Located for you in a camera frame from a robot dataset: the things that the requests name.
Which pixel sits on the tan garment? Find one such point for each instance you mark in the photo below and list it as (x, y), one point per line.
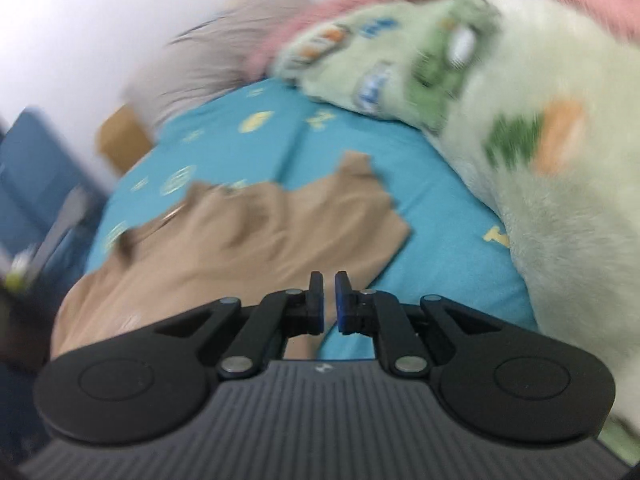
(240, 240)

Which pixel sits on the blue chair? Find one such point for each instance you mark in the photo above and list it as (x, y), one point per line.
(37, 175)

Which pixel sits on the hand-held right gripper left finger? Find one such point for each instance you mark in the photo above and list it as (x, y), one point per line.
(317, 305)

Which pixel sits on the teal printed bed sheet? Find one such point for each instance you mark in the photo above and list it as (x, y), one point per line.
(280, 130)

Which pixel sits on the green printed fleece blanket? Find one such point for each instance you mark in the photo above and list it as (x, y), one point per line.
(525, 125)

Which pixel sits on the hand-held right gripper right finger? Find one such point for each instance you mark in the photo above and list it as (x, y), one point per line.
(342, 305)

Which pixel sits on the grey pillow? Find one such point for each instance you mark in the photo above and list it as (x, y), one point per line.
(210, 55)

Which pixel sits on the pink blanket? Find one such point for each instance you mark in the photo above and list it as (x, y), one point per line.
(320, 15)

